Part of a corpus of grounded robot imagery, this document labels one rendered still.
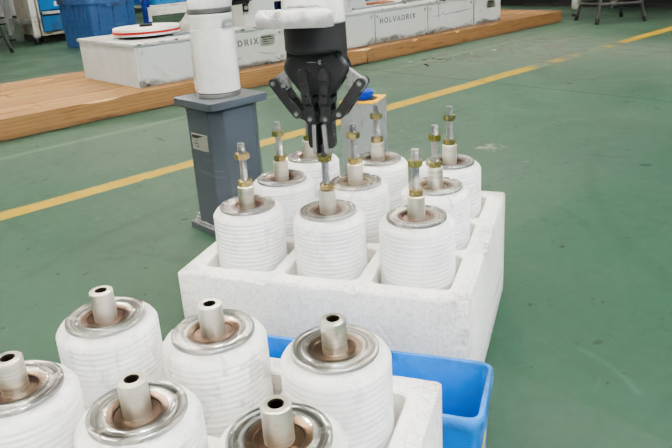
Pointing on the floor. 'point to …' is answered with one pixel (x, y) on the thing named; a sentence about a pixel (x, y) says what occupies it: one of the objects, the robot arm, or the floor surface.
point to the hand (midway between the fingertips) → (322, 137)
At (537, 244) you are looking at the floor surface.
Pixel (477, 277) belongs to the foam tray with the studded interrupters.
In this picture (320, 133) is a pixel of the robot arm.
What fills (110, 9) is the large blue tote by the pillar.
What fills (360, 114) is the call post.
